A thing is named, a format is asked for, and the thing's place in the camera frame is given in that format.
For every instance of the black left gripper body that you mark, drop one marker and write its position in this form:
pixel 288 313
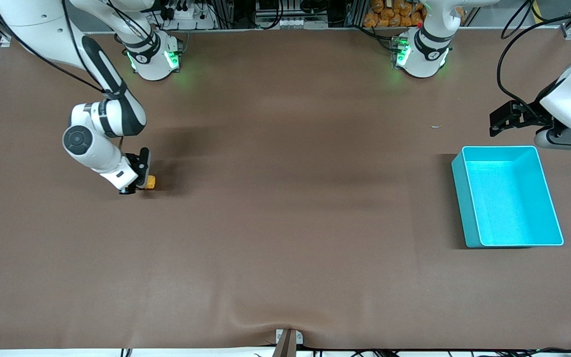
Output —
pixel 532 115

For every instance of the yellow beetle toy car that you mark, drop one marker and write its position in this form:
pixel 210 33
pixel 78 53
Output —
pixel 151 182

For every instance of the orange snack pile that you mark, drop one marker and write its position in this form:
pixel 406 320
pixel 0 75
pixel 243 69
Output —
pixel 394 14

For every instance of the white power strip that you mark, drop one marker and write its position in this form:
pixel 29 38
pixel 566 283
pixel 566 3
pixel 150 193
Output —
pixel 189 17

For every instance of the metal table edge bracket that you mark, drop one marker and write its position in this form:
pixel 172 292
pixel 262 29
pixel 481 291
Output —
pixel 288 341

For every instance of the brown table mat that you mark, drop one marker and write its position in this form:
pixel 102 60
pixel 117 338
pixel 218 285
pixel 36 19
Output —
pixel 285 223

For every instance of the turquoise plastic bin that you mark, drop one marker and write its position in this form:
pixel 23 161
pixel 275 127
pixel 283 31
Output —
pixel 508 208

